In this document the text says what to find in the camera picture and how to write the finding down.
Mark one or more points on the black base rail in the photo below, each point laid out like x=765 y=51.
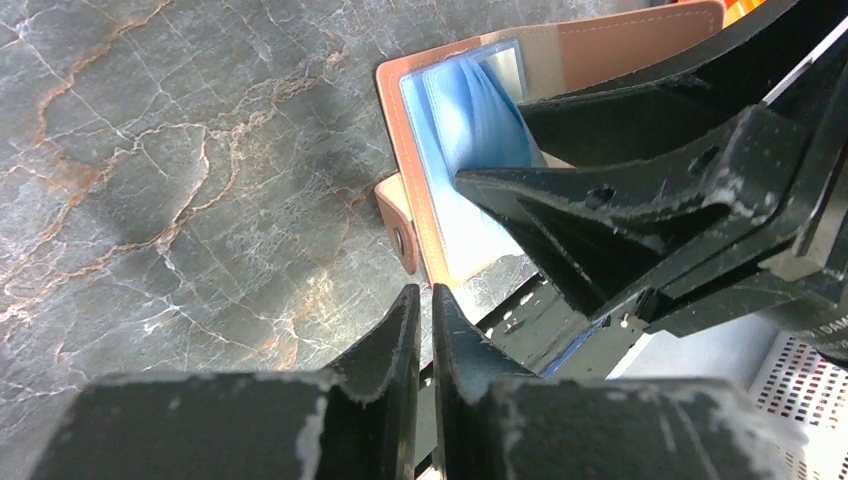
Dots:
x=536 y=327

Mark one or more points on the brown leather card holder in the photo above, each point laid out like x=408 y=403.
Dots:
x=456 y=106

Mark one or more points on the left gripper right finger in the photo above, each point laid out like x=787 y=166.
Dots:
x=498 y=420

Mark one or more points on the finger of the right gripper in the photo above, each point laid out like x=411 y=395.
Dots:
x=596 y=225
x=629 y=112

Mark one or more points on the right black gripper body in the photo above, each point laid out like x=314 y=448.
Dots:
x=802 y=283

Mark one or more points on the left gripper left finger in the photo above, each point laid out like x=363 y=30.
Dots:
x=352 y=419

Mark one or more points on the orange horseshoe toy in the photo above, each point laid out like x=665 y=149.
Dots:
x=737 y=9

